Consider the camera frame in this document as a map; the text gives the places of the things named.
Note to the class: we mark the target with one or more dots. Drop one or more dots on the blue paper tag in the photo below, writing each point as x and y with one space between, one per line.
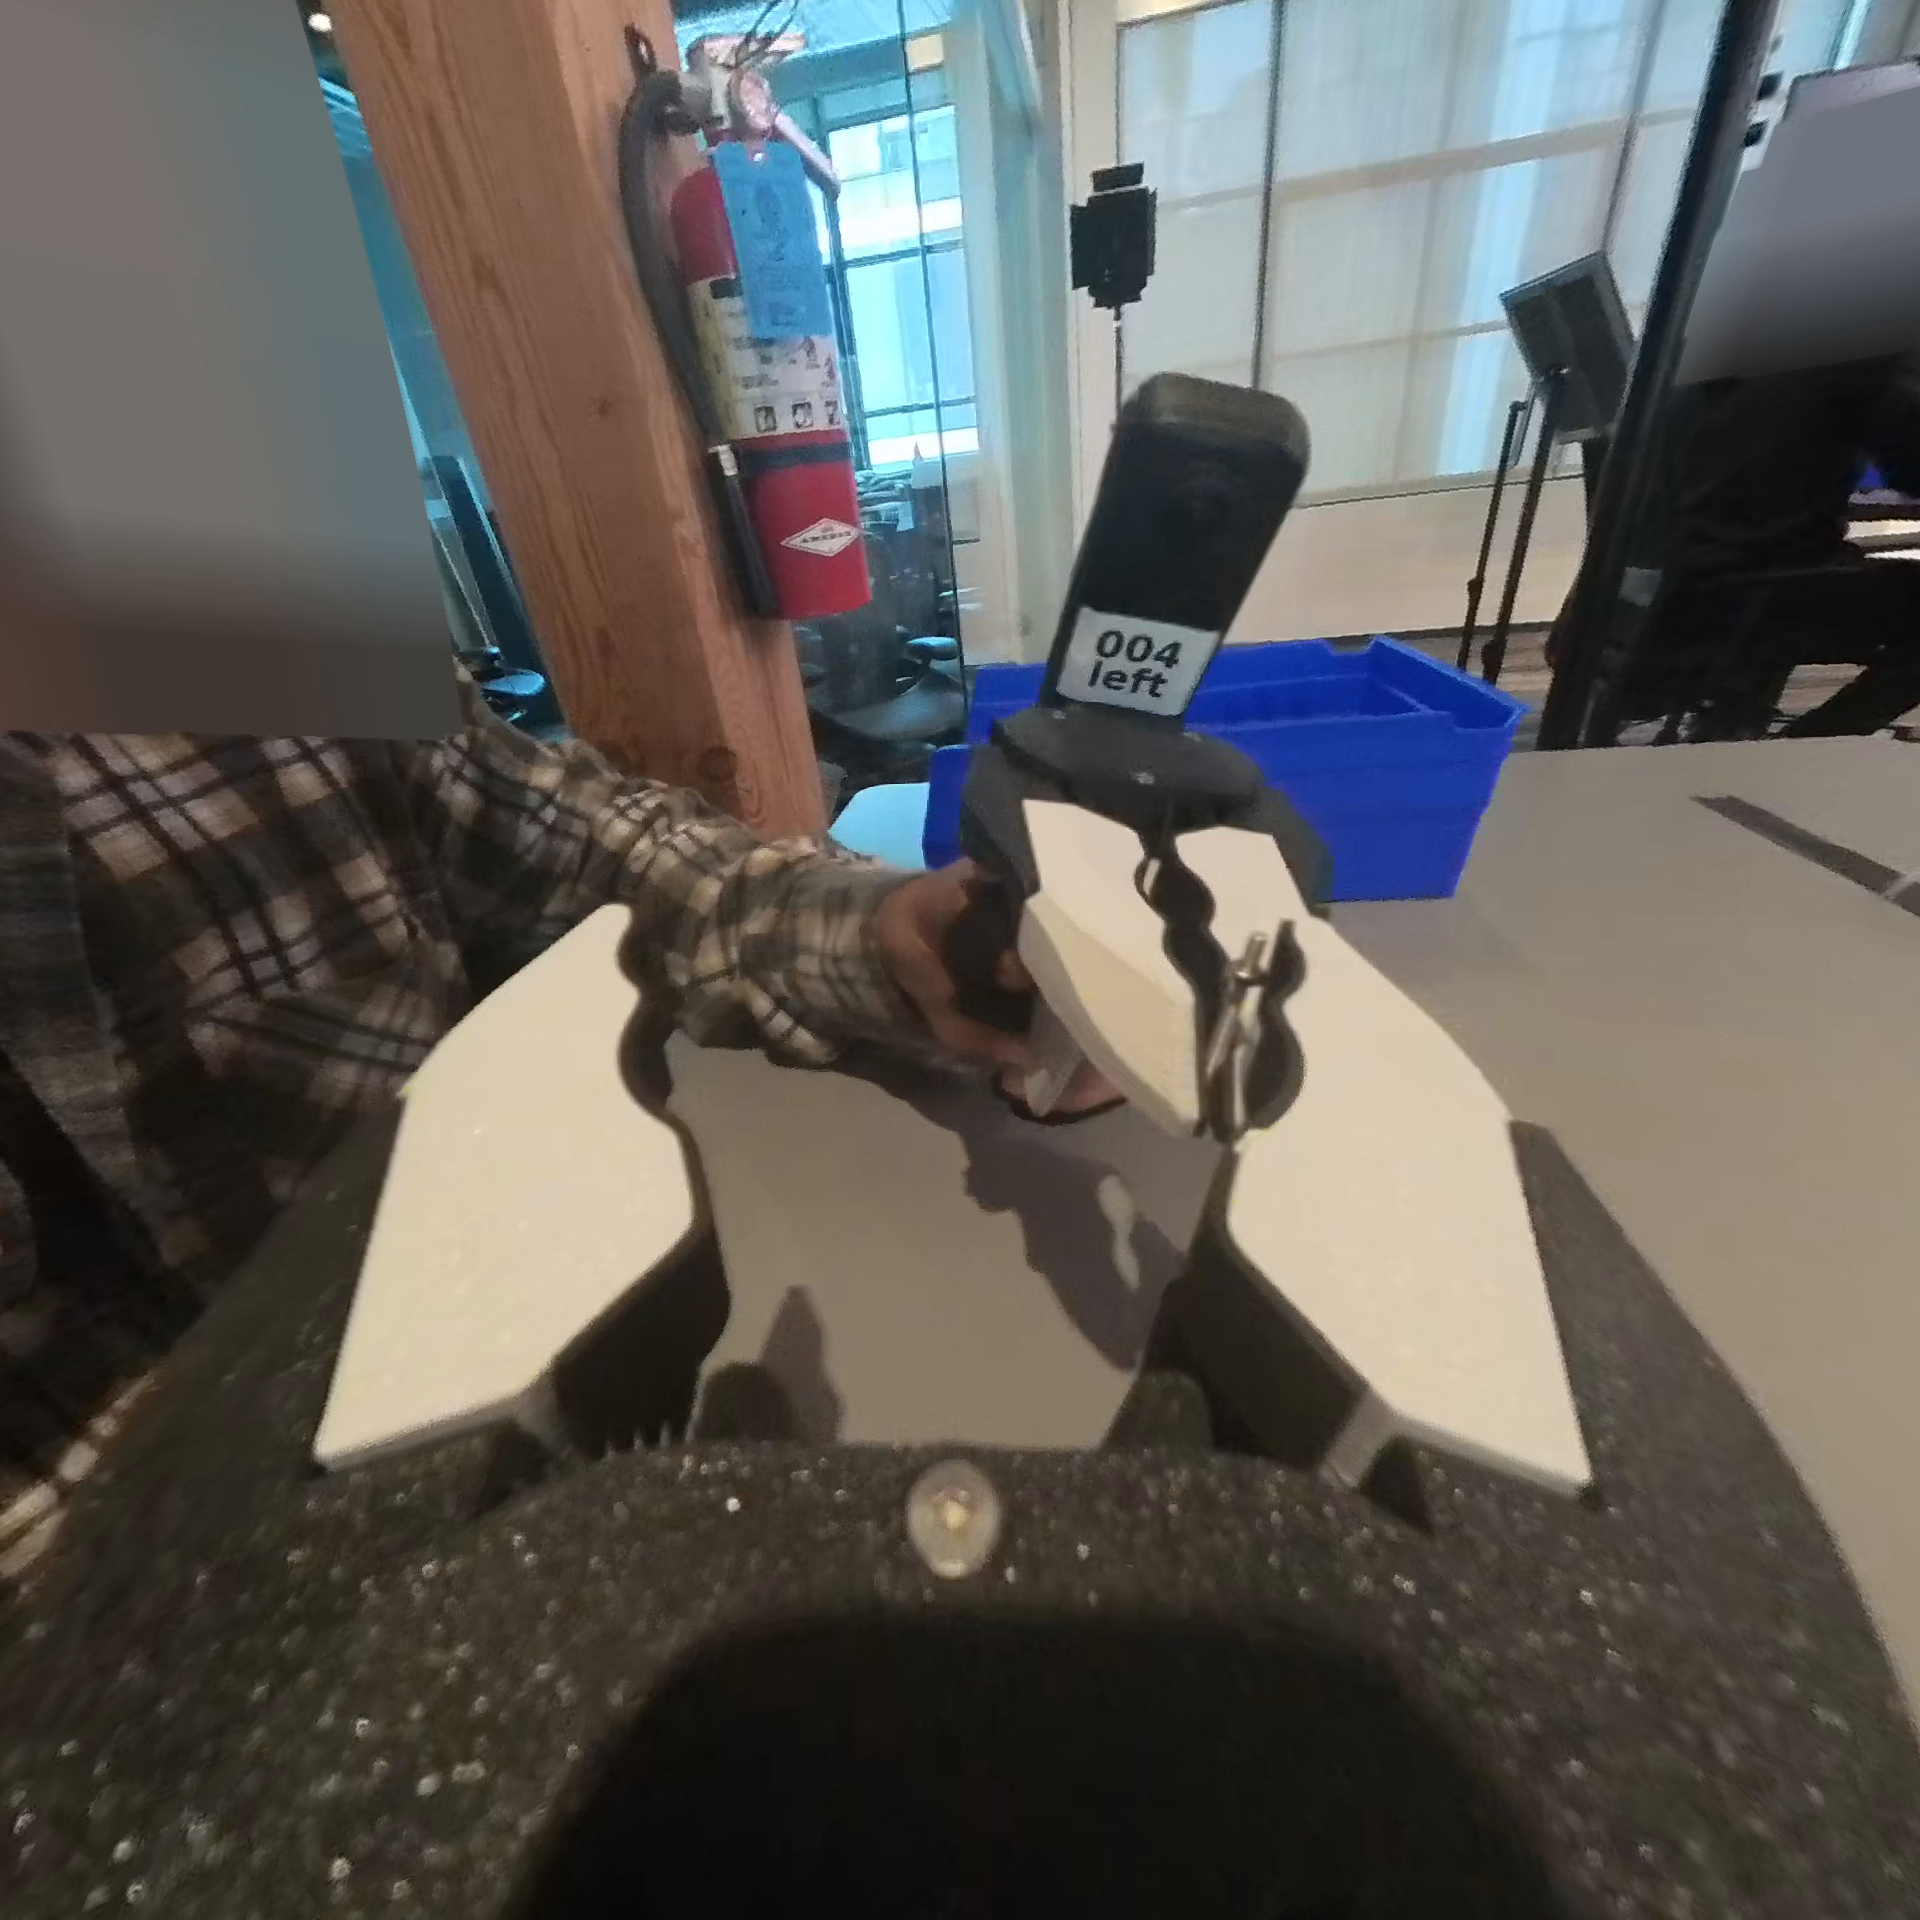
773 240

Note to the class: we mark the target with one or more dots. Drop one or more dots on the blue plastic bin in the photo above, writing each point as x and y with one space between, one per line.
1394 780

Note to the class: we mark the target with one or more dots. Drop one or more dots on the person's plaid shirt torso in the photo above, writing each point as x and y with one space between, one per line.
181 960

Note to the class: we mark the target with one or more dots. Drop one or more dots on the red fire extinguisher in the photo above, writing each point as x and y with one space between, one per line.
795 511

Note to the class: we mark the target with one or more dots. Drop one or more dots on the wooden pillar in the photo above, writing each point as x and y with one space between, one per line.
493 376

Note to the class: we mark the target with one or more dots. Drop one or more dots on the black monitor tripod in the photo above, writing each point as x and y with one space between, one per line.
1506 524

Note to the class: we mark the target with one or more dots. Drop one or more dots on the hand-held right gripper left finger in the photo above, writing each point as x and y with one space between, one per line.
511 1200

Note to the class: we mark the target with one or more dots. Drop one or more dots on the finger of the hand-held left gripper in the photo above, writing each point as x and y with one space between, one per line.
1229 879
1103 960

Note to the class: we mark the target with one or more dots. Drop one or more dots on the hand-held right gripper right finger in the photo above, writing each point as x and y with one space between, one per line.
1394 1230

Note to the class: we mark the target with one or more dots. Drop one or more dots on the person's left hand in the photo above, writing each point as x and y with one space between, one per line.
917 960

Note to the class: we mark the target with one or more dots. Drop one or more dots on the black tripod stand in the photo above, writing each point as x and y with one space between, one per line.
1664 376

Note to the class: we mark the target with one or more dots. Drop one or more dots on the black office chair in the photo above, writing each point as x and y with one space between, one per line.
914 661

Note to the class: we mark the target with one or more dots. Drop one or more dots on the person's left forearm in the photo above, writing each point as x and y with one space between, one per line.
720 902

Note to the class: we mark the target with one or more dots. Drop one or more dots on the black monitor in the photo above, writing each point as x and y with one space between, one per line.
1569 331

